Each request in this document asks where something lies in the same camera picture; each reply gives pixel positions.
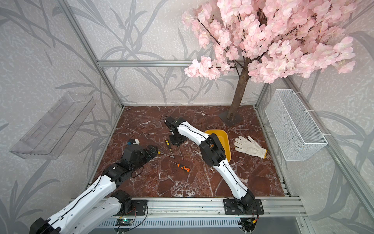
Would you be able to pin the aluminium front rail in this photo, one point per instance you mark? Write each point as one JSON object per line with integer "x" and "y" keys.
{"x": 213, "y": 207}

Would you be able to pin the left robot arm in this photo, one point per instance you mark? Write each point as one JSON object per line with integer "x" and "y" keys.
{"x": 101, "y": 200}

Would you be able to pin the yellow plastic storage box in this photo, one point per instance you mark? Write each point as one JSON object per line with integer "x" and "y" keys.
{"x": 223, "y": 137}

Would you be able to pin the pink blossom artificial tree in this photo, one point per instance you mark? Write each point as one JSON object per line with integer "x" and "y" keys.
{"x": 268, "y": 40}

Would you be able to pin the right circuit board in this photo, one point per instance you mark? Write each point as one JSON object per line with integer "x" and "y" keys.
{"x": 247, "y": 223}

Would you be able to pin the aluminium frame crossbar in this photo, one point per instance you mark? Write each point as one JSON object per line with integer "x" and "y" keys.
{"x": 144, "y": 63}

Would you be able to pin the orange black stubby screwdriver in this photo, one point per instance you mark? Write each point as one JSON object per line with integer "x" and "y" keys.
{"x": 183, "y": 167}

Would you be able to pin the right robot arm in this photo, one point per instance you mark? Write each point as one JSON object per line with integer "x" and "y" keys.
{"x": 214, "y": 156}

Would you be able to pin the white work glove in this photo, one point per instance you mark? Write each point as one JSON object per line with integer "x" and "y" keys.
{"x": 249, "y": 146}

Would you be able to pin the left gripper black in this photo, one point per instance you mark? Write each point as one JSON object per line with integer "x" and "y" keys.
{"x": 154, "y": 153}

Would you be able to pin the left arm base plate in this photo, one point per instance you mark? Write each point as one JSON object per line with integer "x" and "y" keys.
{"x": 134, "y": 207}

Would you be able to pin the left circuit board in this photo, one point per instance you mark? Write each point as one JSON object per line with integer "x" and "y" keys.
{"x": 124, "y": 222}

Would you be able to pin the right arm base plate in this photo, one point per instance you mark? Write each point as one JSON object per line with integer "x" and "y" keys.
{"x": 236, "y": 207}

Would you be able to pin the circuit board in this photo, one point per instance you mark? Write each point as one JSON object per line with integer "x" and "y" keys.
{"x": 247, "y": 223}
{"x": 124, "y": 222}

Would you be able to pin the clear acrylic wall shelf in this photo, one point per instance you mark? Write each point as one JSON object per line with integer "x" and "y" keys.
{"x": 47, "y": 139}

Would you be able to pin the white wire mesh basket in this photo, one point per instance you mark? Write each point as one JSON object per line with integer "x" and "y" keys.
{"x": 296, "y": 132}

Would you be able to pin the black yellow handle screwdriver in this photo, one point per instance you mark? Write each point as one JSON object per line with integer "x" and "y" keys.
{"x": 168, "y": 144}

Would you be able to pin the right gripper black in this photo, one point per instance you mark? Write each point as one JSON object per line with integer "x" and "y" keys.
{"x": 174, "y": 143}

